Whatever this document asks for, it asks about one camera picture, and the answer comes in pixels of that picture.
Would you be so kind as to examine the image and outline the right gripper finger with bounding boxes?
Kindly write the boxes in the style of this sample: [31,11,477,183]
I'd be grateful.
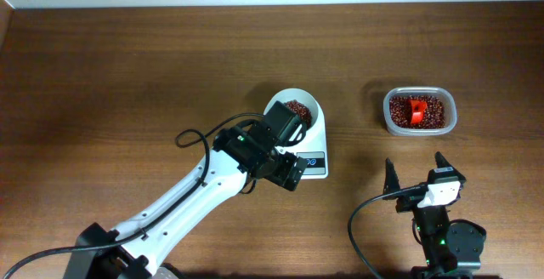
[434,151,453,168]
[383,158,400,194]

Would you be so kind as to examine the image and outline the orange plastic measuring scoop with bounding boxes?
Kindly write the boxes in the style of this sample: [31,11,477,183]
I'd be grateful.
[410,100,428,125]

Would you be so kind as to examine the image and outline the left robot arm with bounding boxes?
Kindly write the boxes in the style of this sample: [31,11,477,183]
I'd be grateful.
[64,101,309,278]

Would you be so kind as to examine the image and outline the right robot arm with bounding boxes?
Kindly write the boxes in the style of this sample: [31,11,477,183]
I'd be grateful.
[383,152,486,279]

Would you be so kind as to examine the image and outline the white digital kitchen scale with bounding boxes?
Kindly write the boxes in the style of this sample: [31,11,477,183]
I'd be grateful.
[278,107,328,179]

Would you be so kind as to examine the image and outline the red beans in bowl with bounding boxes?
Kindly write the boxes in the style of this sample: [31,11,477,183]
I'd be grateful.
[284,100,313,129]

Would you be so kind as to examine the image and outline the white round bowl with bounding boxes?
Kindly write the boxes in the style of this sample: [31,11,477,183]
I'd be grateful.
[263,88,321,143]

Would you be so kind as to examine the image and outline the red adzuki beans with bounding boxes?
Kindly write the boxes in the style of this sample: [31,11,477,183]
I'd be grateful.
[389,96,445,129]

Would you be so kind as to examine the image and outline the clear plastic food container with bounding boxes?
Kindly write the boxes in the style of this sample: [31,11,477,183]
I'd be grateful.
[382,87,457,136]

